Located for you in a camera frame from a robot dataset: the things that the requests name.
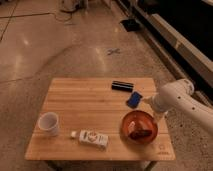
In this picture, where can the black rectangular eraser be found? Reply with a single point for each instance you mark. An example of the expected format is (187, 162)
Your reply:
(122, 86)

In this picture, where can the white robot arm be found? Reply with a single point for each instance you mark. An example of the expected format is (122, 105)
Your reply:
(178, 95)

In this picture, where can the white ceramic cup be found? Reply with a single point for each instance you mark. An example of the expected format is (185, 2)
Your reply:
(48, 123)

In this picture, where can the blue sponge block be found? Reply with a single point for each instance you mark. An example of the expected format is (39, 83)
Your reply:
(134, 100)

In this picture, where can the wooden table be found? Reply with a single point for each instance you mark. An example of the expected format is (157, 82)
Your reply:
(91, 104)

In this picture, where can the orange bowl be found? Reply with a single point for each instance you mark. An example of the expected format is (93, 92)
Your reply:
(147, 122)

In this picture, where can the white milk carton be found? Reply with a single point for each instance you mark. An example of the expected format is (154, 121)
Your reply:
(90, 137)

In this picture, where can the red food in bowl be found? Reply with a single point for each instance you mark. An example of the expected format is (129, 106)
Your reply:
(136, 131)

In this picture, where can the black floor mat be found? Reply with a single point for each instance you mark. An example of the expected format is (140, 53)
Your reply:
(130, 25)

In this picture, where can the white base with cables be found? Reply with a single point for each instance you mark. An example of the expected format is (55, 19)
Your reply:
(70, 6)

